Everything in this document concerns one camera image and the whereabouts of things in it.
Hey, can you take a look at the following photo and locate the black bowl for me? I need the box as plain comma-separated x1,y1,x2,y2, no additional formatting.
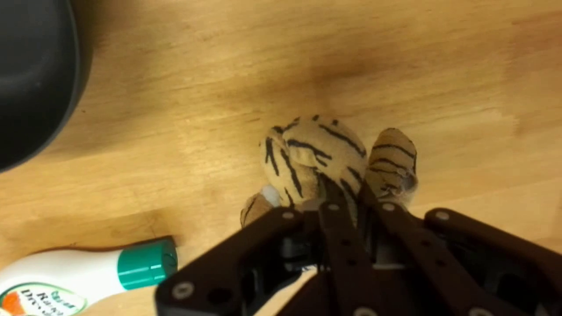
0,0,92,172

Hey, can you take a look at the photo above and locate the white bottle green cap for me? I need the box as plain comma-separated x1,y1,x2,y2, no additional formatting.
0,239,178,316

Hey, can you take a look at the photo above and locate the striped tiger plush toy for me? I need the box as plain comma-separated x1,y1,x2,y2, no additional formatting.
241,116,418,226

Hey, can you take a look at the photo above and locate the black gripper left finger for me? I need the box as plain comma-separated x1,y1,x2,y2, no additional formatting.
155,181,376,316

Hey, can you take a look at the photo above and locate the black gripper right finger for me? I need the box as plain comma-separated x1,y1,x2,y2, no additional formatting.
360,184,562,316

